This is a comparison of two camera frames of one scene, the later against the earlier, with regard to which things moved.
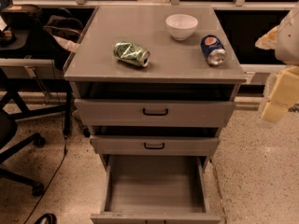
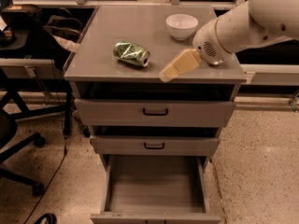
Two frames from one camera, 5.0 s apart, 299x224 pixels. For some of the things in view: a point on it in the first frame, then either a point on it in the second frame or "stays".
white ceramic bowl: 181,26 stays
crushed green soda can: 132,53 stays
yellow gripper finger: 284,94 → 189,60
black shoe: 49,217 stays
